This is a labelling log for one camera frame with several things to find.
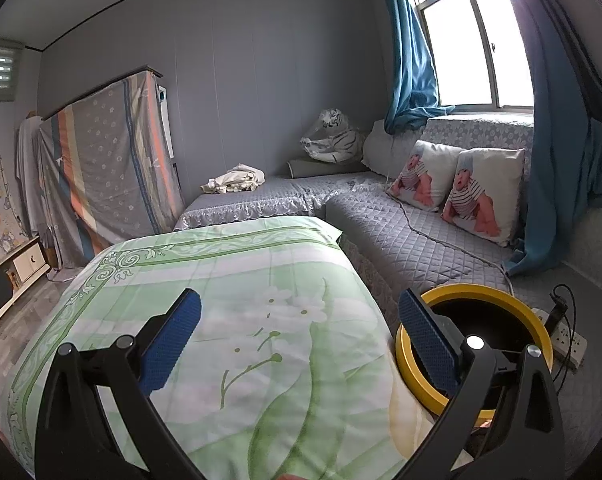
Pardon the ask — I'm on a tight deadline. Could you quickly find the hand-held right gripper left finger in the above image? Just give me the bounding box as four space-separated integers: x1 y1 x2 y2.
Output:
34 287 204 480

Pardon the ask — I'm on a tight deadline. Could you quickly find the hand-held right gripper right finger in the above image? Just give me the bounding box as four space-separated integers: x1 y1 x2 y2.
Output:
397 287 566 480

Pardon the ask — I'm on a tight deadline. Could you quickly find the yellow rimmed trash bin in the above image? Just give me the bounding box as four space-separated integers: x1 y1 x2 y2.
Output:
395 284 554 461

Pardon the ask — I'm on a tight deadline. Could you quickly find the green floral bedsheet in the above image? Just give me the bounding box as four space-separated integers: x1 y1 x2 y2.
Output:
0 216 474 480

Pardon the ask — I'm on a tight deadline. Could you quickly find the grey quilted sofa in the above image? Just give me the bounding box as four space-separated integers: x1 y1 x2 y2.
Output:
173 112 602 480

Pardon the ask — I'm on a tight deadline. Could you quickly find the black charger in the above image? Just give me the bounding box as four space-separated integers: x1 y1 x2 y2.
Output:
546 297 568 333

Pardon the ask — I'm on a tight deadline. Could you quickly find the white power strip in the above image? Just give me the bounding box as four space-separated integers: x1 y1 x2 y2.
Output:
531 307 588 371

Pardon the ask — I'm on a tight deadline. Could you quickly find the baby print pillow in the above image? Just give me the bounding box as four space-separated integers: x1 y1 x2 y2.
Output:
386 140 464 212
441 147 526 247

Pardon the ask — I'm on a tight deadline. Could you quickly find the low white cabinet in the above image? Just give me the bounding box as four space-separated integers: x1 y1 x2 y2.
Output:
0 237 48 346

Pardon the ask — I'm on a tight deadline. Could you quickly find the crumpled cream cloth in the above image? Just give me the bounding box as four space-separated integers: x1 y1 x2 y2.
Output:
201 163 267 195

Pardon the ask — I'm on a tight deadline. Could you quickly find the striped cloth covered cabinet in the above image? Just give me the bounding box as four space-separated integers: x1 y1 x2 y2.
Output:
38 66 186 268

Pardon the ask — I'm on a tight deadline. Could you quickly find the plain white pillow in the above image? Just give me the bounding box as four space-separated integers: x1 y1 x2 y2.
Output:
362 119 427 178

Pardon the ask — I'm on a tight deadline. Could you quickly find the grey bolster cushion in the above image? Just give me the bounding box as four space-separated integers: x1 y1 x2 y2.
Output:
287 159 364 180

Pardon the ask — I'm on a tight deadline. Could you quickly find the cartoon print mat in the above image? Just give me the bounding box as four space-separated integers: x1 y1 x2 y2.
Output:
0 150 37 273

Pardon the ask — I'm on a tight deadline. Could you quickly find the white panel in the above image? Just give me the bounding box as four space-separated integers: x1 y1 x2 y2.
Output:
156 86 174 161

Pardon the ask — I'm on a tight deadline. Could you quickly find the white tiger plush toy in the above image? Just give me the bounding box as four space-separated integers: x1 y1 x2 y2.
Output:
301 108 367 163

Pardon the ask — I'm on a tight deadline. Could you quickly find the hanging white cloth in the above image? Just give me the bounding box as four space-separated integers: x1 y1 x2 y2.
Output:
15 112 47 236

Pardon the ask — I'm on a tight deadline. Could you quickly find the long blue curtain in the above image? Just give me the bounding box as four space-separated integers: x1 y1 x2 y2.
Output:
501 0 602 278

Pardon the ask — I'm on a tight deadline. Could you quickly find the short blue curtain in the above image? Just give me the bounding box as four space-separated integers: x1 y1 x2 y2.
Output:
371 0 454 135

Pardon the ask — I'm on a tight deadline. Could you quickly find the window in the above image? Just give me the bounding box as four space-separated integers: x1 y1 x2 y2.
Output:
406 0 536 111

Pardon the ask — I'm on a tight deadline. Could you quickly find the black cable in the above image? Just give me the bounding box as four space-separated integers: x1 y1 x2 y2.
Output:
543 284 582 396

